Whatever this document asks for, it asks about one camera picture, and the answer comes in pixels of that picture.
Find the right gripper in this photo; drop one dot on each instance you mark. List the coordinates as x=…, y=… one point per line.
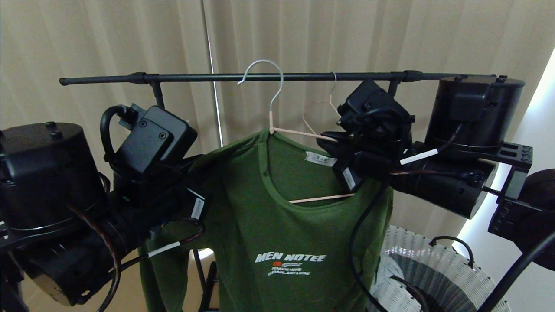
x=433, y=182

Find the beige curtain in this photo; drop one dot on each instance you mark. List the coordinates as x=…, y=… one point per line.
x=86, y=34

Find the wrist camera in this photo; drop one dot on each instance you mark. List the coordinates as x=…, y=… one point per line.
x=151, y=138
x=373, y=104

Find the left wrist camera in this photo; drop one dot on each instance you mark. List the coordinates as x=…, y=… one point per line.
x=151, y=138

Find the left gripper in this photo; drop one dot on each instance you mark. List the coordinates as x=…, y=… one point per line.
x=143, y=216

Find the white laundry basket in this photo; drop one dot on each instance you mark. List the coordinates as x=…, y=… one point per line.
x=481, y=281

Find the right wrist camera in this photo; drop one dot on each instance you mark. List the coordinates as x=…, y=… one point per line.
x=373, y=104

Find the green printed shirt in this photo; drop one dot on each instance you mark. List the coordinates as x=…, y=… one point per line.
x=269, y=234

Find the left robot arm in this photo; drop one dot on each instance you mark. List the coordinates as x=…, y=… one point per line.
x=39, y=173

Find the black clothes rack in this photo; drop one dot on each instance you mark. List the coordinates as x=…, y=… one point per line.
x=195, y=77

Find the pink clothes hanger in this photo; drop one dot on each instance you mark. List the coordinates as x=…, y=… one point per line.
x=271, y=121
x=334, y=93

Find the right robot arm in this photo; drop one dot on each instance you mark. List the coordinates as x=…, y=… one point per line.
x=472, y=112

